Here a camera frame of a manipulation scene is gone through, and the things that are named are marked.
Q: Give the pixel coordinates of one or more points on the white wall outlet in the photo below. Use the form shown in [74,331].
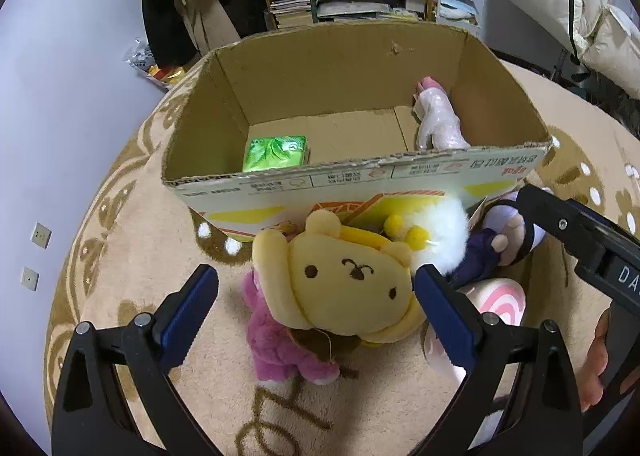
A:
[29,279]
[41,235]

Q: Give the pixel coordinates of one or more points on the flat cardboard piece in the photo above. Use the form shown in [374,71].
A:
[212,16]

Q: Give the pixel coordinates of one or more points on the pink plastic-wrapped toy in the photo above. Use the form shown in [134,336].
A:
[440,121]

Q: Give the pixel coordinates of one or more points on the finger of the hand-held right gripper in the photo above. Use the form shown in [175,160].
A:
[562,223]

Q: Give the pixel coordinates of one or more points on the pink swirl plush toy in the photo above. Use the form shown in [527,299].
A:
[500,301]

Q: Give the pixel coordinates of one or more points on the purple plush doll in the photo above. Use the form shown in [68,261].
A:
[480,251]

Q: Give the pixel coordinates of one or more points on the plastic snack bag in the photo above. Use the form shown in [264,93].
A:
[150,63]

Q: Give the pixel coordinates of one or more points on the yellow bear plush toy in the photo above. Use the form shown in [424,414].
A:
[345,286]

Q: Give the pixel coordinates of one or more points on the white fluffy plush toy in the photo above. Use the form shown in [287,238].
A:
[445,226]

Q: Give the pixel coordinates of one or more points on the green tissue pack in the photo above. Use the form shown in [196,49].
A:
[275,151]

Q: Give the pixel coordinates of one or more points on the stack of books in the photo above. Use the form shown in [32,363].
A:
[290,11]

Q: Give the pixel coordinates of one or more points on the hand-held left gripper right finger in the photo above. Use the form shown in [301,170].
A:
[440,316]

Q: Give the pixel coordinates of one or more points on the person's right hand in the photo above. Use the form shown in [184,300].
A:
[597,366]

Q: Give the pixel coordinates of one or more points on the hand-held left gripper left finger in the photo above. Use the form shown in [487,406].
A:
[192,316]

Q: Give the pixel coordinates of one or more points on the round beige rug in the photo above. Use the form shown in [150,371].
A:
[150,246]

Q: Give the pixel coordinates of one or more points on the stack of papers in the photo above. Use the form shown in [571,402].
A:
[360,6]

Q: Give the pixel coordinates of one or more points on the black hanging garment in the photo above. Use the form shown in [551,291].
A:
[247,6]
[165,21]

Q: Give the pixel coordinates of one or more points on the cardboard box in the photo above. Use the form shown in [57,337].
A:
[350,61]

